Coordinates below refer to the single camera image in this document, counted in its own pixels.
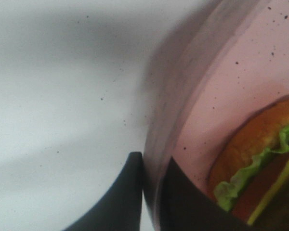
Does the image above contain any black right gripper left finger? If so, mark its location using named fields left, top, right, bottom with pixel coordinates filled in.
left=66, top=152, right=143, bottom=231

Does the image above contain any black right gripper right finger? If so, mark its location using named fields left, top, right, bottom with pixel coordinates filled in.
left=159, top=159, right=255, bottom=231

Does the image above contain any toy burger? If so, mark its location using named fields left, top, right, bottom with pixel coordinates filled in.
left=208, top=99, right=289, bottom=231

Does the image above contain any pink plate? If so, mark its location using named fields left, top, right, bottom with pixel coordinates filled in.
left=144, top=0, right=289, bottom=231

